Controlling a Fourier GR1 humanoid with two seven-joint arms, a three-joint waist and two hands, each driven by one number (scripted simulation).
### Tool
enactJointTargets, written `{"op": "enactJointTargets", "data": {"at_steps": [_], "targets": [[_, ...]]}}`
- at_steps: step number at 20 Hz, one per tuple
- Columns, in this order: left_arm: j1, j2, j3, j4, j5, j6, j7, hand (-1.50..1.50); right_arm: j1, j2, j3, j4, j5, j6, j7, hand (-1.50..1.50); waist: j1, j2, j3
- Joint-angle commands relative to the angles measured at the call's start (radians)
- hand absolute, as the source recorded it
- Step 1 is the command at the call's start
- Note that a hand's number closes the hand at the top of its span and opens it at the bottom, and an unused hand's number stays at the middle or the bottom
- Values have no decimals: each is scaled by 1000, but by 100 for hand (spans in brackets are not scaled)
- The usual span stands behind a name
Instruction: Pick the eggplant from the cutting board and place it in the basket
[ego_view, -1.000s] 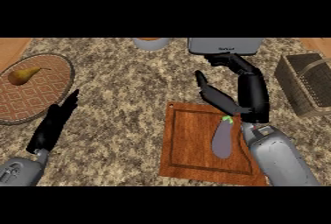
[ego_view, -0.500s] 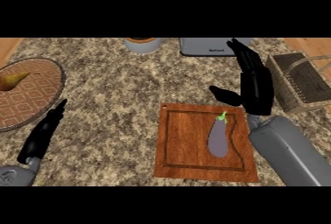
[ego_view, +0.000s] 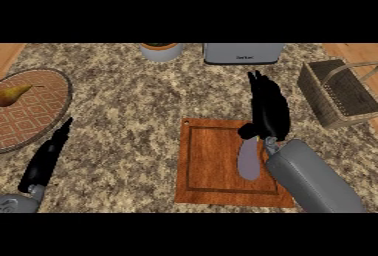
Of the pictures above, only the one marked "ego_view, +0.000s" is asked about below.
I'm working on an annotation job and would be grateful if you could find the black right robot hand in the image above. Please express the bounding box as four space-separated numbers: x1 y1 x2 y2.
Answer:
236 70 292 142

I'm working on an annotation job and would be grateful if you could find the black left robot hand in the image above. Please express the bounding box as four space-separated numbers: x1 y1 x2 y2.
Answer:
17 116 73 194

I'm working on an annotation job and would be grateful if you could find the purple eggplant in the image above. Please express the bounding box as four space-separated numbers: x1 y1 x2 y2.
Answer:
236 135 261 181

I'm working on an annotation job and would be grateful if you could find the brown wooden cutting board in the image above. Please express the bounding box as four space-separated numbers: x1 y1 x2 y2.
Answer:
174 117 295 209

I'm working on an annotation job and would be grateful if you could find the round patterned woven placemat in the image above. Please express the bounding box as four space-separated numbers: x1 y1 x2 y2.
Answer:
0 68 73 155

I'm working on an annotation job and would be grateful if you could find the grey toaster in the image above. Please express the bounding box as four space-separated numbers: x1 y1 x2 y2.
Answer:
202 43 286 66

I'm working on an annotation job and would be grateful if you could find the yellow-brown pear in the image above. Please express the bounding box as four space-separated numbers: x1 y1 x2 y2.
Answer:
0 84 35 108

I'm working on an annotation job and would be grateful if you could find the white plant pot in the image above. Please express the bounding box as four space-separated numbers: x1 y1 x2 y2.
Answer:
138 43 184 63

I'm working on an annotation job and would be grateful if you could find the wicker basket with handle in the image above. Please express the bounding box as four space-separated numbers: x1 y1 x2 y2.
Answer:
295 59 378 130

